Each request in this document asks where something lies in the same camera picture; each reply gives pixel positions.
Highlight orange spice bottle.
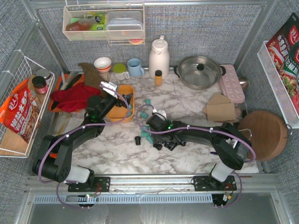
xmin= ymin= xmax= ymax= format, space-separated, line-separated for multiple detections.
xmin=155 ymin=70 xmax=162 ymax=86

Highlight orange snack bag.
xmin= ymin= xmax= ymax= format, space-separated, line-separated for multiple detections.
xmin=0 ymin=79 xmax=39 ymax=143

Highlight wrist white camera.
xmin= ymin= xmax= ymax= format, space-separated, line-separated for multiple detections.
xmin=100 ymin=82 xmax=118 ymax=96
xmin=152 ymin=108 xmax=167 ymax=120

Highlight red cloth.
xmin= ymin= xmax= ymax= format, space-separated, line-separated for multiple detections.
xmin=49 ymin=82 xmax=101 ymax=113

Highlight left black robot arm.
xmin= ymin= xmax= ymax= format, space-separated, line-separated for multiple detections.
xmin=32 ymin=93 xmax=133 ymax=188

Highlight steel pot with lid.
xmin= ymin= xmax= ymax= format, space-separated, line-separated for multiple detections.
xmin=173 ymin=56 xmax=226 ymax=91

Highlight teal capsule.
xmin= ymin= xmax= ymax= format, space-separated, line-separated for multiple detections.
xmin=140 ymin=112 xmax=149 ymax=119
xmin=144 ymin=98 xmax=151 ymax=107

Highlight pink egg tray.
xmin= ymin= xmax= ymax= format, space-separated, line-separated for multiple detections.
xmin=219 ymin=64 xmax=245 ymax=104

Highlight black capsule lower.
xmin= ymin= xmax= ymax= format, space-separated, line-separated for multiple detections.
xmin=153 ymin=143 xmax=163 ymax=151

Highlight cream wall basket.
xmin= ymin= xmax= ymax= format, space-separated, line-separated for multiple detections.
xmin=63 ymin=4 xmax=145 ymax=44

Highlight cardboard pieces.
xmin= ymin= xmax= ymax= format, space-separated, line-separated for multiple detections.
xmin=202 ymin=93 xmax=236 ymax=122

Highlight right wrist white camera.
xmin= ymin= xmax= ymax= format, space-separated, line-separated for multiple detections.
xmin=152 ymin=108 xmax=167 ymax=120

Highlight black capsule far left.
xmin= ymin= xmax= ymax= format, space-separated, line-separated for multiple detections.
xmin=135 ymin=136 xmax=141 ymax=146

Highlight light blue mug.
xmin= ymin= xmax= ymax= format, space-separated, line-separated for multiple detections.
xmin=127 ymin=58 xmax=145 ymax=77

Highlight white orange striped bowl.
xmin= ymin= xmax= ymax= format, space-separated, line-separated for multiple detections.
xmin=93 ymin=57 xmax=112 ymax=73

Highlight clear plastic containers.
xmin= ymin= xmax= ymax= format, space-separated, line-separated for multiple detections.
xmin=106 ymin=11 xmax=143 ymax=40

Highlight orange cutting board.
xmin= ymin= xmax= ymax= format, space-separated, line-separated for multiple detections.
xmin=48 ymin=73 xmax=87 ymax=112

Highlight round wooden board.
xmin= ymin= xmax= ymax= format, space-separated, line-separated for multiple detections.
xmin=237 ymin=110 xmax=288 ymax=161

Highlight red seasoning packets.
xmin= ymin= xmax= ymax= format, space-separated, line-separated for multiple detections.
xmin=266 ymin=13 xmax=299 ymax=104

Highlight green lid white cup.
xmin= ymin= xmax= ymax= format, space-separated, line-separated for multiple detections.
xmin=113 ymin=63 xmax=130 ymax=81

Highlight white thermos jug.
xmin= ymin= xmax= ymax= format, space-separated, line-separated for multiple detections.
xmin=149 ymin=35 xmax=170 ymax=79

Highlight red jar black lid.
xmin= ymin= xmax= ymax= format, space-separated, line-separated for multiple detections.
xmin=32 ymin=76 xmax=48 ymax=94

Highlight brown cloth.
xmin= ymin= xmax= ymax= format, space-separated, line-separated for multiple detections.
xmin=78 ymin=63 xmax=107 ymax=98

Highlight black capsule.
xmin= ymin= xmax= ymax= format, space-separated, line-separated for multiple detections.
xmin=135 ymin=136 xmax=141 ymax=146
xmin=153 ymin=143 xmax=163 ymax=151

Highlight glass jar silver lid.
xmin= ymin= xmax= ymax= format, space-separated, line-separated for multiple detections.
xmin=36 ymin=69 xmax=51 ymax=82

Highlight teal capsule top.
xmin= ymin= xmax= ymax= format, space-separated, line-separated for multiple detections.
xmin=144 ymin=98 xmax=151 ymax=107

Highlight white wire side basket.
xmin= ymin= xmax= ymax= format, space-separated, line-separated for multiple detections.
xmin=0 ymin=49 xmax=55 ymax=158

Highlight orange plastic storage basket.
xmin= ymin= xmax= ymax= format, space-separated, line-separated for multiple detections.
xmin=107 ymin=85 xmax=135 ymax=123

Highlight amber bottle in basket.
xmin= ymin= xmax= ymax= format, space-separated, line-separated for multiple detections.
xmin=65 ymin=19 xmax=94 ymax=31

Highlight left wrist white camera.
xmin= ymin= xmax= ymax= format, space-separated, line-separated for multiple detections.
xmin=100 ymin=82 xmax=118 ymax=96

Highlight black kitchen knife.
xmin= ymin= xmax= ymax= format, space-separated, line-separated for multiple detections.
xmin=58 ymin=74 xmax=82 ymax=90

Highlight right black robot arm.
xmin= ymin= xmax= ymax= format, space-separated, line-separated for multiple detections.
xmin=146 ymin=113 xmax=253 ymax=190

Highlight white mesh right basket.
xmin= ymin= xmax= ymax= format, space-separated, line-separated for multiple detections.
xmin=257 ymin=41 xmax=299 ymax=129

